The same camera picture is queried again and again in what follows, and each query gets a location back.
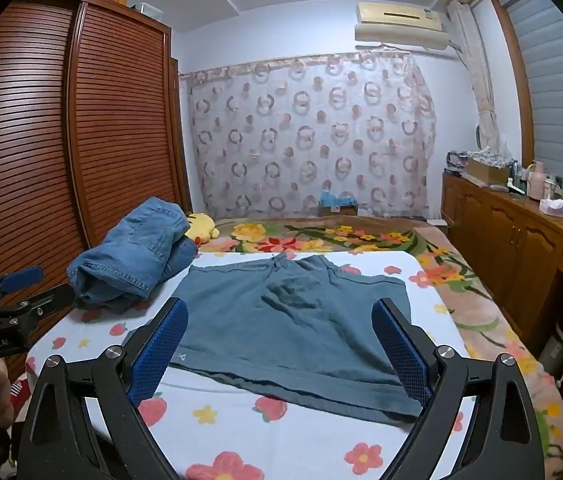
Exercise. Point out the beige tied curtain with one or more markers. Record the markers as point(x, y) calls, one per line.
point(476, 70)

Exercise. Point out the wooden sideboard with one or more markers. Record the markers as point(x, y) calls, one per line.
point(506, 240)

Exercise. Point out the clear storage box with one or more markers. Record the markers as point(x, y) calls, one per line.
point(147, 12)

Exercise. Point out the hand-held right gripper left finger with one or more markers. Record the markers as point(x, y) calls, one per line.
point(161, 345)

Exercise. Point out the blue box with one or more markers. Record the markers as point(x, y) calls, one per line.
point(337, 206)

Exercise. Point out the red patterned cloth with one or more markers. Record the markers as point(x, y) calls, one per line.
point(20, 395)

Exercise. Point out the yellow plush toy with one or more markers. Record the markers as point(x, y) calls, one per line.
point(202, 227)

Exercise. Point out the pink thermos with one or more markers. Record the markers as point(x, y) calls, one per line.
point(536, 182)

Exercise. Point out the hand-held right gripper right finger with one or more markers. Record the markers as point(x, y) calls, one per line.
point(401, 350)

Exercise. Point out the teal pants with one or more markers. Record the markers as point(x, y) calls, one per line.
point(286, 320)

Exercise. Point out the circle print sheer curtain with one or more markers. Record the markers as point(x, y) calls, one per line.
point(311, 135)

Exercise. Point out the wall air conditioner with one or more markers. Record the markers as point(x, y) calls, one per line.
point(401, 25)

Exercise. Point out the blue denim jeans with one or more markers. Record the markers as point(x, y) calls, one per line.
point(131, 250)

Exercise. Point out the wooden slatted wardrobe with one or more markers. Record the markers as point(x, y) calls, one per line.
point(111, 135)

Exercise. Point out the pink tissue box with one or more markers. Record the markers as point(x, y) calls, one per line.
point(552, 208)

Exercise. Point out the grey trash bin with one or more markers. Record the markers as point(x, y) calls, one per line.
point(561, 350)

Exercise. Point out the white strawberry print mat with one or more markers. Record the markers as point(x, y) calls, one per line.
point(271, 445)

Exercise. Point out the cardboard box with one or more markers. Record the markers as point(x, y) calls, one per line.
point(486, 170)

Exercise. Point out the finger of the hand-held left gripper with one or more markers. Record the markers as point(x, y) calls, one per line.
point(24, 278)
point(54, 297)

